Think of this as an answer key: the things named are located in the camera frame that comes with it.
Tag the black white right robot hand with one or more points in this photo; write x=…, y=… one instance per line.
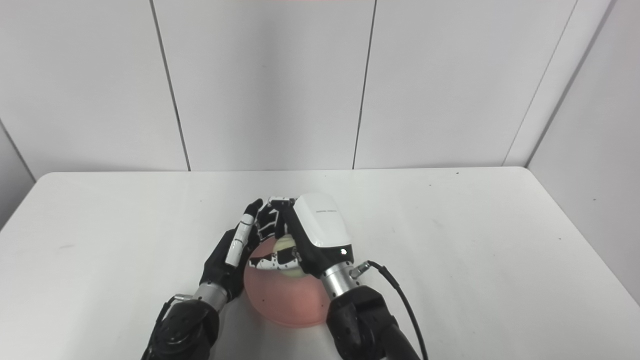
x=322, y=235

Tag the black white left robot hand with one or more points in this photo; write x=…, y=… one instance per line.
x=222, y=270

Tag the pale yellow steamed bun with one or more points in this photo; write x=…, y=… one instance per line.
x=284, y=243

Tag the pink round plate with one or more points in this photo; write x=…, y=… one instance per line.
x=285, y=300

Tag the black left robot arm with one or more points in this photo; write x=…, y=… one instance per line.
x=187, y=325

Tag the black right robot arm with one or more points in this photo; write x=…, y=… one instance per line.
x=365, y=320

